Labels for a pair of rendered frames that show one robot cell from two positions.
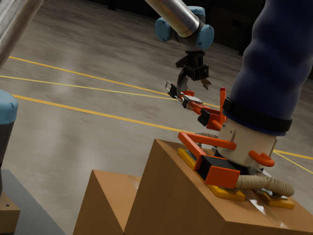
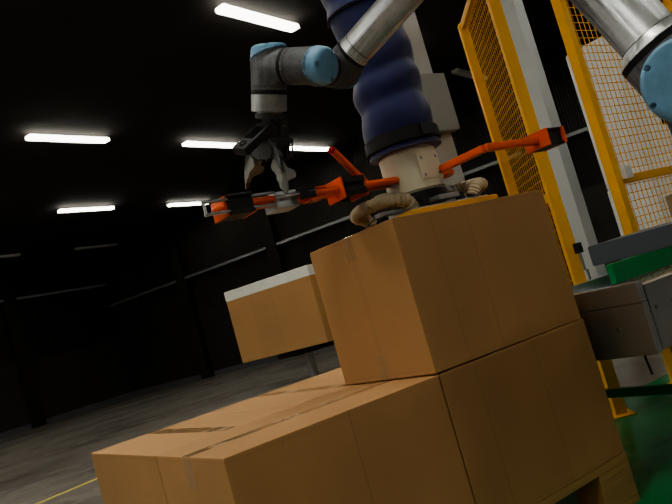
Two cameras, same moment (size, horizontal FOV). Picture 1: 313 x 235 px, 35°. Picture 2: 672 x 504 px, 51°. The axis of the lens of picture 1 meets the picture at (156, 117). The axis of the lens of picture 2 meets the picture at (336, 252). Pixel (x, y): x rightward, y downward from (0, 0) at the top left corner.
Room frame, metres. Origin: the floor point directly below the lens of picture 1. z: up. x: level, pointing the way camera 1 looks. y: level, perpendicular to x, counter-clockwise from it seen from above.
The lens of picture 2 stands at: (2.32, 1.69, 0.77)
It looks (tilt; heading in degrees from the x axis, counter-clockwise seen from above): 4 degrees up; 259
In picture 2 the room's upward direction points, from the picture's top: 16 degrees counter-clockwise
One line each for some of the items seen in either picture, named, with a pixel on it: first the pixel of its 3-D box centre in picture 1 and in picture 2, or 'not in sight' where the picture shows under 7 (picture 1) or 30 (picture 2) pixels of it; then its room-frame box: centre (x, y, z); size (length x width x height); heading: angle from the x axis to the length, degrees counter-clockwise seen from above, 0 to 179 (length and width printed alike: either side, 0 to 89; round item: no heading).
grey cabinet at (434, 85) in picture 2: not in sight; (435, 103); (0.95, -1.61, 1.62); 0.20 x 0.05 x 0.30; 24
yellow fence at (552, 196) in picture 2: not in sight; (531, 194); (0.64, -1.54, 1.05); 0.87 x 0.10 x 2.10; 76
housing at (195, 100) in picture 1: (192, 103); (281, 202); (2.05, -0.12, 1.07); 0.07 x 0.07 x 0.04; 24
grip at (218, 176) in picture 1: (216, 170); (545, 139); (1.25, -0.19, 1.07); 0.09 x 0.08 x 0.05; 114
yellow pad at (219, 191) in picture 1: (210, 168); (444, 204); (1.59, -0.22, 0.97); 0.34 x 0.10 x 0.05; 24
